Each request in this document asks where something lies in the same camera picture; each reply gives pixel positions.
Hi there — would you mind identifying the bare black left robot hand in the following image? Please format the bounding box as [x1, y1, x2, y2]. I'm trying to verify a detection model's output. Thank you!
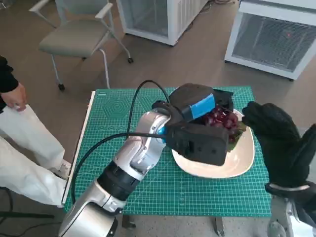
[169, 83, 234, 122]

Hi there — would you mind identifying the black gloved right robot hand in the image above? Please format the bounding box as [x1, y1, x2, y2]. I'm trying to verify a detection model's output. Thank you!
[241, 100, 316, 186]

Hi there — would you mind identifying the red toy grape bunch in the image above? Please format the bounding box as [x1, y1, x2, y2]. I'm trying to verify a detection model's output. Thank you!
[203, 106, 247, 150]

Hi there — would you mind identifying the white square plate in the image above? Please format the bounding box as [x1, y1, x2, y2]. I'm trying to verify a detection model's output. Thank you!
[171, 108, 255, 178]

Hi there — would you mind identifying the white mesh cabinet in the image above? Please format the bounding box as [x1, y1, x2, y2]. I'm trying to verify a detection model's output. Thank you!
[116, 0, 210, 46]
[224, 0, 316, 81]

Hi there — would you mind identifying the green cutting mat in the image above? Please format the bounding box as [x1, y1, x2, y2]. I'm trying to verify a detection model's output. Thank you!
[64, 85, 272, 218]

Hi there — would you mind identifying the grey chair with castors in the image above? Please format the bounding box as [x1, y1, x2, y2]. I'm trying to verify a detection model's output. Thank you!
[29, 0, 134, 91]

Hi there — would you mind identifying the person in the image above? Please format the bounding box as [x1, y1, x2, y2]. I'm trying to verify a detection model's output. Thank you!
[0, 55, 74, 208]

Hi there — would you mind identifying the person's hand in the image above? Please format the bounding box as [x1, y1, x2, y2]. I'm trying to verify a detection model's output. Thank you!
[1, 82, 27, 113]

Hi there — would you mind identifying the black flat floor bar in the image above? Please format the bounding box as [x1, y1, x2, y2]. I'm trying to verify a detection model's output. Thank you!
[0, 211, 55, 220]

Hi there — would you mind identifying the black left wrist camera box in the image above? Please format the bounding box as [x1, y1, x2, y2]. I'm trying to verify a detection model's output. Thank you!
[164, 122, 229, 166]

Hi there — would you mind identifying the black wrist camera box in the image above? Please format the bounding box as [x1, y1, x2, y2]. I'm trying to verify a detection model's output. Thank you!
[164, 122, 229, 166]
[296, 185, 316, 224]

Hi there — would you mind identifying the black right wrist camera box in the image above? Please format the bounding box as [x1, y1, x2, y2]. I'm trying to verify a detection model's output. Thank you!
[296, 185, 316, 224]

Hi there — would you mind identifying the thin black floor cable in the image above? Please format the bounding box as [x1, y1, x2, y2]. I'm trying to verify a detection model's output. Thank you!
[209, 0, 237, 8]

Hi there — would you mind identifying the grey metal table bracket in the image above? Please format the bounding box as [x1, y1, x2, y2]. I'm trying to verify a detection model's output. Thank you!
[122, 216, 136, 229]
[214, 217, 225, 237]

